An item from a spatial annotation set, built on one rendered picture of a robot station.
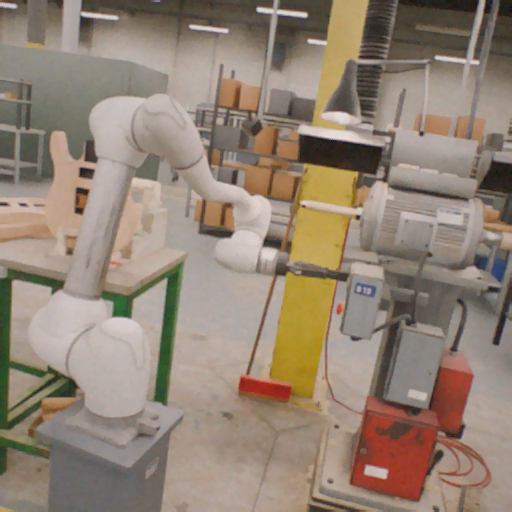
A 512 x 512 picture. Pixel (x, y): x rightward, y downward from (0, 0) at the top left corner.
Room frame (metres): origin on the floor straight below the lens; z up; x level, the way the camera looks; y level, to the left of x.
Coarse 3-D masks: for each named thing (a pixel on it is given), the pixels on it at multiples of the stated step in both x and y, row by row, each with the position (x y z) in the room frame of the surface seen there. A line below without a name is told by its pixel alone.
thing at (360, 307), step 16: (352, 272) 1.55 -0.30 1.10; (368, 272) 1.52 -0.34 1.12; (352, 288) 1.49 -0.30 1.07; (368, 288) 1.48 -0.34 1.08; (352, 304) 1.48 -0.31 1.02; (368, 304) 1.48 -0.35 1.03; (352, 320) 1.48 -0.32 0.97; (368, 320) 1.47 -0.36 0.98; (400, 320) 1.62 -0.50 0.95; (352, 336) 1.48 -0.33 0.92; (368, 336) 1.47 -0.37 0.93
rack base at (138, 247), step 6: (144, 234) 1.97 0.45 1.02; (150, 234) 2.01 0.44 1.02; (132, 240) 1.86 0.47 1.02; (138, 240) 1.90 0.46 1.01; (144, 240) 1.96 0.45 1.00; (126, 246) 1.86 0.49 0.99; (132, 246) 1.86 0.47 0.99; (138, 246) 1.91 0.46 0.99; (144, 246) 1.96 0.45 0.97; (126, 252) 1.86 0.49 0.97; (132, 252) 1.86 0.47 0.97; (138, 252) 1.91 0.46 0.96; (144, 252) 1.97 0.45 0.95; (126, 258) 1.86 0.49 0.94; (132, 258) 1.87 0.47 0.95; (138, 258) 1.92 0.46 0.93
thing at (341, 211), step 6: (312, 204) 1.85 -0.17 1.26; (318, 204) 1.85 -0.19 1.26; (324, 204) 1.85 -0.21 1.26; (318, 210) 1.85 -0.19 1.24; (324, 210) 1.84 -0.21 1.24; (330, 210) 1.84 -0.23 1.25; (336, 210) 1.83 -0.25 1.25; (342, 210) 1.83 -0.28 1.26; (348, 210) 1.83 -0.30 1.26; (354, 210) 1.83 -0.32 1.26; (348, 216) 1.83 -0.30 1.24; (354, 216) 1.82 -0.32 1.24
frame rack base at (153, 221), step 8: (160, 208) 2.14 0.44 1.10; (144, 216) 2.02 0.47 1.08; (152, 216) 2.02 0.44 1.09; (160, 216) 2.08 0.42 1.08; (144, 224) 2.02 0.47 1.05; (152, 224) 2.02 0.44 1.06; (160, 224) 2.09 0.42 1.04; (152, 232) 2.02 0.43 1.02; (160, 232) 2.10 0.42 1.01; (152, 240) 2.03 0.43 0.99; (160, 240) 2.11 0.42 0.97; (152, 248) 2.04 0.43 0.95; (160, 248) 2.12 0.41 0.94
